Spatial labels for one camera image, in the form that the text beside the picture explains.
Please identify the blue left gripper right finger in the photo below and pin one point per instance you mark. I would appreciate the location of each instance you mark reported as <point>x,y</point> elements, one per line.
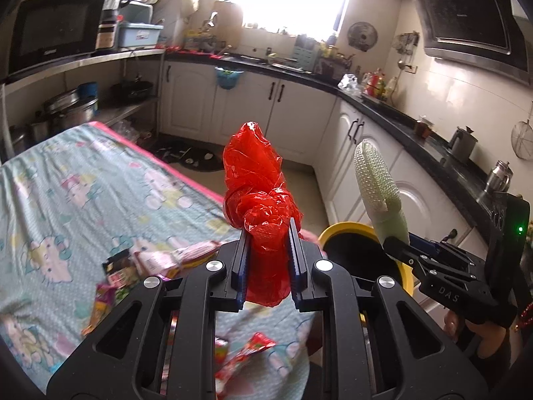
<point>423,245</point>

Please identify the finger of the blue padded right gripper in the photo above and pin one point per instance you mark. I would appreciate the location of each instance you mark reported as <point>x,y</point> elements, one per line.
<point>297,265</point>

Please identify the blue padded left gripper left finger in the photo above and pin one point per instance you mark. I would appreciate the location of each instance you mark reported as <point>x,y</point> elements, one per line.
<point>240,268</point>

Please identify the red plastic bag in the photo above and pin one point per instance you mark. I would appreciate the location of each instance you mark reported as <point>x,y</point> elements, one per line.
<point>258,202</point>

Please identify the yellow rimmed black trash bin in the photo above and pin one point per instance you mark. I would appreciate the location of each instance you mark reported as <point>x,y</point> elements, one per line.
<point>356,247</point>

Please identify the black kitchen countertop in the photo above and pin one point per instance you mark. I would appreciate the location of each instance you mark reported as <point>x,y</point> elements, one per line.
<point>463,183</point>

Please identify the white kitchen cabinets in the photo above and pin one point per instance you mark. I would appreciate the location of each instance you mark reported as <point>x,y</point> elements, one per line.
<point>310,127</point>

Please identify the second operator hand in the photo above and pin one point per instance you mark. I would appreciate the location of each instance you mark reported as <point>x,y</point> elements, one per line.
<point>492,335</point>

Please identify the red foil snack wrapper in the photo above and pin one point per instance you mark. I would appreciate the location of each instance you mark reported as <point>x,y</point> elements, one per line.
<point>259,342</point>

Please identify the pink yellow snack packet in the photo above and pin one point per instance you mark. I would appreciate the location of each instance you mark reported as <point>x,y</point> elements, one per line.
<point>170,264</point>

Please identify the steel kettle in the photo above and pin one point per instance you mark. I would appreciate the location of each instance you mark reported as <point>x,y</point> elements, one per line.
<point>499,178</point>

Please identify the grey metal pitcher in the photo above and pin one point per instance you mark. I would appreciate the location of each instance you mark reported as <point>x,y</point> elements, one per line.
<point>462,144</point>

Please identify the brown glass jar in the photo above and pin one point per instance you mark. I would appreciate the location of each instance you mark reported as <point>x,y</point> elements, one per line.
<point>423,127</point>

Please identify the green snack packet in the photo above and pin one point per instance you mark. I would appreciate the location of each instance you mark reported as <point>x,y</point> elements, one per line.
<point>120,270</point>

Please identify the black floor mat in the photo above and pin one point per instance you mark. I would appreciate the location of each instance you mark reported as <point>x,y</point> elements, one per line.
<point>190,156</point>

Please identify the purple foil candy wrapper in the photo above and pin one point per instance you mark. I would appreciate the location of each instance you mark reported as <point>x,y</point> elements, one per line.
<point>104,302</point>

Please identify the red condiment bottles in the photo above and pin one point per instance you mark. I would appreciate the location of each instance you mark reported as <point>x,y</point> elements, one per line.
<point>374,84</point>

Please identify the Hello Kitty patterned tablecloth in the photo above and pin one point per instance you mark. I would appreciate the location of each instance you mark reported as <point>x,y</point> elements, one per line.
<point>67,205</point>

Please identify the blue hanging sink basket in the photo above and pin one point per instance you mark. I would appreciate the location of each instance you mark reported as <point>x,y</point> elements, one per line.
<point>227,79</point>

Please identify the metal shelf rack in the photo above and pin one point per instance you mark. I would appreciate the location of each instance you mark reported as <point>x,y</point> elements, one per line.
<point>23,95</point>

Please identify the black wok pan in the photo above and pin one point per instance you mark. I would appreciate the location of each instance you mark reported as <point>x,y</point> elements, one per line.
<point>132,91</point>

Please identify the black range hood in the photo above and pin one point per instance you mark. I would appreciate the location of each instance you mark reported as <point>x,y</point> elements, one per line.
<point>494,35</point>

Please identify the stainless steel pot stack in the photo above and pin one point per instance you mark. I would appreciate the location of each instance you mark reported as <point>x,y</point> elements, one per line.
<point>61,113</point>

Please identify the wooden cutting board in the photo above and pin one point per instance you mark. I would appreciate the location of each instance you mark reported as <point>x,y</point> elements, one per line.
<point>229,23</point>

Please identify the blue plastic storage box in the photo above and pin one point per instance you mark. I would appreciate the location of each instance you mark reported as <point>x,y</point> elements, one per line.
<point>138,35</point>

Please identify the black microwave oven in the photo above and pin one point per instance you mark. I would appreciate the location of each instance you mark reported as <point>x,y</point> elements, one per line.
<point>49,30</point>

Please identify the wall ventilation fan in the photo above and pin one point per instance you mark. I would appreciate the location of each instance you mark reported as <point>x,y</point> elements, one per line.
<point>362,36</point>

